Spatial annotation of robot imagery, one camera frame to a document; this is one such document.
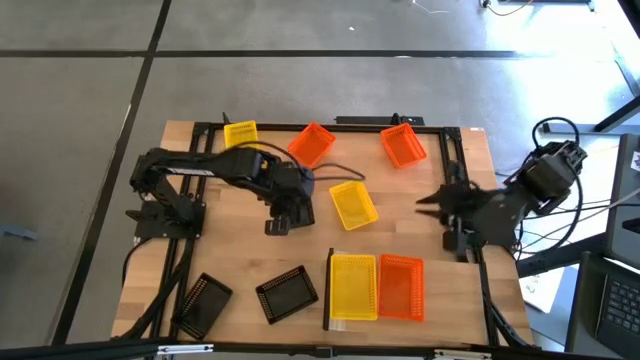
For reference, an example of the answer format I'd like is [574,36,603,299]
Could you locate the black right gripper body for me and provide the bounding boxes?
[442,183,501,226]

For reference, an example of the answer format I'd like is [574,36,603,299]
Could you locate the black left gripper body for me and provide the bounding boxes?
[272,179,316,226]

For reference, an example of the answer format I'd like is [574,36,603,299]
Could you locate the yellow plastic mesh basket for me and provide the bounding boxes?
[328,180,380,232]
[329,253,380,322]
[223,119,260,150]

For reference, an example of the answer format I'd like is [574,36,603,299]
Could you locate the orange plastic mesh basket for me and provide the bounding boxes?
[379,122,429,170]
[377,253,426,323]
[287,121,337,170]

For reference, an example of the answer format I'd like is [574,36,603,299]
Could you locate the black plastic mesh basket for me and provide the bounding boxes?
[171,271,234,342]
[254,264,320,326]

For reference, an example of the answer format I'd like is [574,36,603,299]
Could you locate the black stand leg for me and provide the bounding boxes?
[541,94,640,137]
[516,233,607,279]

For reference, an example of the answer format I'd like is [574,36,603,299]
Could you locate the white paper sheet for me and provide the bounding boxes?
[518,272,552,315]

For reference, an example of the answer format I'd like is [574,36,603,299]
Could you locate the black laptop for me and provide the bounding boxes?
[593,272,640,360]

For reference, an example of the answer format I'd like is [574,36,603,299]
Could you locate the grey floor object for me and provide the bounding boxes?
[0,222,39,242]

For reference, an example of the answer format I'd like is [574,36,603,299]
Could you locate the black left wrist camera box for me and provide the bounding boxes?
[263,218,292,237]

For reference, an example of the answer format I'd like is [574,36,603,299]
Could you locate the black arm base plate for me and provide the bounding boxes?
[124,199,207,240]
[442,224,481,251]

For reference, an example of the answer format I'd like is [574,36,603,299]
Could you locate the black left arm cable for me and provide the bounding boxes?
[239,139,367,184]

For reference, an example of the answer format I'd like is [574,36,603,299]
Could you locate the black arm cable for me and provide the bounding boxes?
[239,139,367,184]
[531,116,585,241]

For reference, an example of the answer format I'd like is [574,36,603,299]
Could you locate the black bar bracket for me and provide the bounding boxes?
[333,113,426,127]

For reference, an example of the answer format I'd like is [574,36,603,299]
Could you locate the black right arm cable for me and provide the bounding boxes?
[531,116,585,241]

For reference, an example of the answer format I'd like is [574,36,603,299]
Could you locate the silver aluminium bracket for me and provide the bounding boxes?
[433,348,494,360]
[156,343,215,356]

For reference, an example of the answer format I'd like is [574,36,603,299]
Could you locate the black table-level camera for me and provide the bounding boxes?
[299,344,335,359]

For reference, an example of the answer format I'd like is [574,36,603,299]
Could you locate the white cable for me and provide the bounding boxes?
[519,185,640,224]

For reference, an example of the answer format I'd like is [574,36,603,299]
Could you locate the black power cable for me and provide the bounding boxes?
[121,237,151,289]

